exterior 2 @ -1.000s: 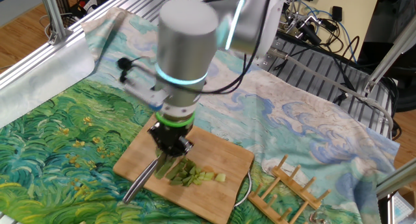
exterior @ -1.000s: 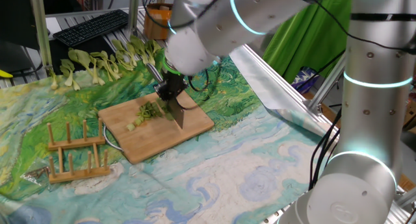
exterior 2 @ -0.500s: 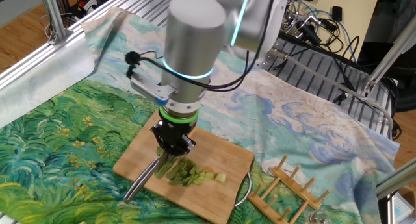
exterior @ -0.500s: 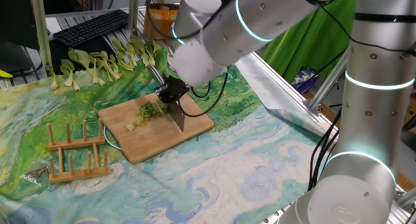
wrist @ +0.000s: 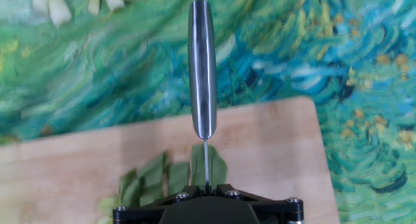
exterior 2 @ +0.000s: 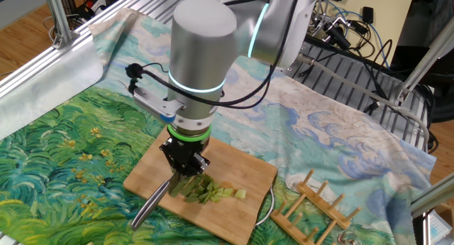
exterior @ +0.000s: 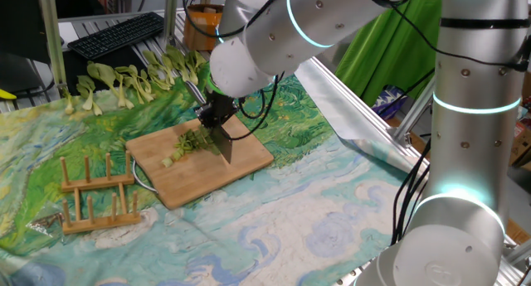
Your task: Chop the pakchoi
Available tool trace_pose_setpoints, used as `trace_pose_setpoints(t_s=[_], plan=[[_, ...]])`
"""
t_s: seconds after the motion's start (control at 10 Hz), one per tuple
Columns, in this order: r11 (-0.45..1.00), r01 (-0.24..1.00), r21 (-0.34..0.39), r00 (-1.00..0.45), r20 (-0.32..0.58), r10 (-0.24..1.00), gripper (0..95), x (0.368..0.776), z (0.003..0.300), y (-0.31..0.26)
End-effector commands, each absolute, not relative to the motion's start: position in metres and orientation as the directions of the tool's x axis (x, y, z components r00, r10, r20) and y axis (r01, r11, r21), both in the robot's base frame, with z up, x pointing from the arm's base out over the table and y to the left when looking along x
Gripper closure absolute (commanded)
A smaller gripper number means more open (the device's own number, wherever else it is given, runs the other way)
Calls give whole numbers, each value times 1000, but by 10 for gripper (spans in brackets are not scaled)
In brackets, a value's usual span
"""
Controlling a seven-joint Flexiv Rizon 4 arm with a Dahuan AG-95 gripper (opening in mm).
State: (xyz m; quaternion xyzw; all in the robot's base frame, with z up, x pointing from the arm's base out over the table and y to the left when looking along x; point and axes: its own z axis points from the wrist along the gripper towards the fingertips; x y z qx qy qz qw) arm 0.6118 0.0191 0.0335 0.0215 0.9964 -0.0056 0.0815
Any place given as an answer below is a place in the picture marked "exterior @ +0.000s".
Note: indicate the black computer keyboard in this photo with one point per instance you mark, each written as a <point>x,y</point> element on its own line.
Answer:
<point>116,35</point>

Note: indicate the blue white patterned bag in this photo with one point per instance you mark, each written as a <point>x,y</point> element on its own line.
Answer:
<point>388,101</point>

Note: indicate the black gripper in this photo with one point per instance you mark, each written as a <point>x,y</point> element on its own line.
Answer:
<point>220,108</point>

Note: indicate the wooden cutting board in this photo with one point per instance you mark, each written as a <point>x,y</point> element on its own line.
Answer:
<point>249,161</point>

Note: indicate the painted landscape tablecloth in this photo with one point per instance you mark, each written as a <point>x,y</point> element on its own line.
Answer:
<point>290,219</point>

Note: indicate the spare green pakchoi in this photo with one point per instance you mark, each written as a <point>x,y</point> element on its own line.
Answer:
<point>68,108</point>
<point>177,59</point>
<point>195,62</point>
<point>137,85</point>
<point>96,110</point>
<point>164,68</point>
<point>101,73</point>
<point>155,80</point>
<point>87,99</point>

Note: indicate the cut pakchoi leaf piece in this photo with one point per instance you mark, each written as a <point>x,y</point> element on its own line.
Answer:
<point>205,134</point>
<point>199,143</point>
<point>208,144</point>

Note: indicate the cut pakchoi stem piece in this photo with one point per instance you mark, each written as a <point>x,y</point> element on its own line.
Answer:
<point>186,142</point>
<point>191,136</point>
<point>167,162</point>
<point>177,154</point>
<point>181,147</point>

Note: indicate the cardboard box with orange tape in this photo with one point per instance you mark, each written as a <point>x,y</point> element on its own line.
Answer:
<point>199,27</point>

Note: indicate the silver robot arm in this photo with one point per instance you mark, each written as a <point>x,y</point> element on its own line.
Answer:
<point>456,236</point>

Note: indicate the steel cleaver knife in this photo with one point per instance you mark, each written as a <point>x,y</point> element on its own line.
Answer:
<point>224,143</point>

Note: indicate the black desk mat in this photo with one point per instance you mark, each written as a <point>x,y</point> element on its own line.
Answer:
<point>72,64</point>

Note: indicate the plain cardboard box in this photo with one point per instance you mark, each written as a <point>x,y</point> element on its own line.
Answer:
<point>522,147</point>

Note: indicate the black monitor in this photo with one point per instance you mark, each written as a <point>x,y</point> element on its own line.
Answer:
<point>20,25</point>

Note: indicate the clear plastic bag of screws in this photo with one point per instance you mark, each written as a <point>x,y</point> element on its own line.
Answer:
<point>43,224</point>

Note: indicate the small yellow object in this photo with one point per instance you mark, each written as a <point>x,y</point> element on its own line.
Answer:
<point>6,95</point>

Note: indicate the wooden peg dish rack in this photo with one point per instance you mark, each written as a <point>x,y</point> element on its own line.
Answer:
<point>97,182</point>

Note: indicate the slanted aluminium frame beam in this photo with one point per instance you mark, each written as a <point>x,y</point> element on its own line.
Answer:
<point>412,110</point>

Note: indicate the aluminium frame post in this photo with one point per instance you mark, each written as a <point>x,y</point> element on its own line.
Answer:
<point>52,37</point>
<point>170,16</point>

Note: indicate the green curtain cloth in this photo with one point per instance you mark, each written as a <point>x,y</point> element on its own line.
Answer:
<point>394,62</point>

